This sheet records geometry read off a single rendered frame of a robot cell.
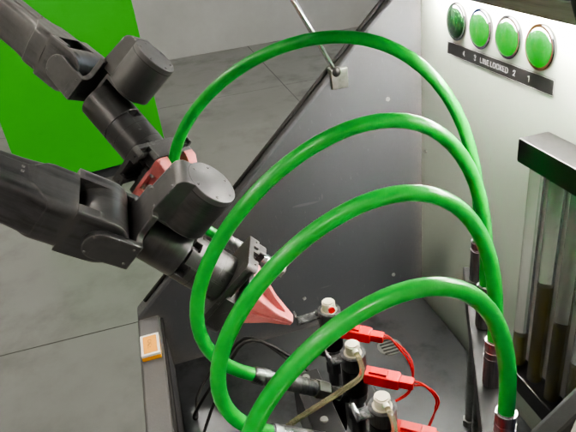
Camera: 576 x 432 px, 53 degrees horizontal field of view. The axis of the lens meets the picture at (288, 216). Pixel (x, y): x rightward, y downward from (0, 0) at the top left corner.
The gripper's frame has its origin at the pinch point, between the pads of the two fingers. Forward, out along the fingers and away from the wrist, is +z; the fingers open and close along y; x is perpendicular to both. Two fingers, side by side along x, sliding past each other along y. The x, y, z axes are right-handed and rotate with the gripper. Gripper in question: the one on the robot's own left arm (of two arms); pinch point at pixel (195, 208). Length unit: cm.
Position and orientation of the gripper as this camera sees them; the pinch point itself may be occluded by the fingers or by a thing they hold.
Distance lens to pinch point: 74.4
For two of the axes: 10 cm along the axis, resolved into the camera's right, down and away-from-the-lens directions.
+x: -5.9, 6.2, 5.2
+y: 4.7, -2.6, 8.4
